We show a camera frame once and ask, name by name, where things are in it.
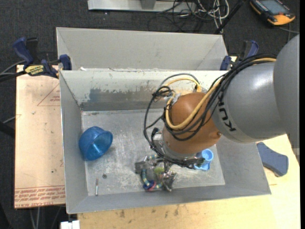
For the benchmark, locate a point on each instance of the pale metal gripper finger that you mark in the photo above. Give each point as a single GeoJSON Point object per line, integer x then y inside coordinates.
{"type": "Point", "coordinates": [151, 174]}
{"type": "Point", "coordinates": [141, 167]}

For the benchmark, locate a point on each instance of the small dark metal object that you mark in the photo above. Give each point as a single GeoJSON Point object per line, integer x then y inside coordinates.
{"type": "Point", "coordinates": [170, 181]}

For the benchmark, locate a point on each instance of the grey metal bin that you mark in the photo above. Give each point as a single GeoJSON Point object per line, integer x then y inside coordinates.
{"type": "Point", "coordinates": [124, 137]}

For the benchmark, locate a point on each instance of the small light blue cup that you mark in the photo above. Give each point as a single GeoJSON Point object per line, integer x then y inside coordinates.
{"type": "Point", "coordinates": [206, 155]}

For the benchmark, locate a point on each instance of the small metal bolt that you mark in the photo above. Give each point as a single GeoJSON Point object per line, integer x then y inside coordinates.
{"type": "Point", "coordinates": [96, 187]}

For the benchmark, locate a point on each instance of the large clear blue plastic cup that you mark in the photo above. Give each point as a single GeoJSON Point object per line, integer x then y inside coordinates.
{"type": "Point", "coordinates": [94, 144]}

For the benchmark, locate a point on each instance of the brown cardboard board red print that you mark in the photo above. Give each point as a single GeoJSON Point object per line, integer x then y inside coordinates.
{"type": "Point", "coordinates": [38, 139]}

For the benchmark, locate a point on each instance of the black cylinder on white bracket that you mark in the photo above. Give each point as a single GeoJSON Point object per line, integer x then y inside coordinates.
{"type": "Point", "coordinates": [157, 137]}

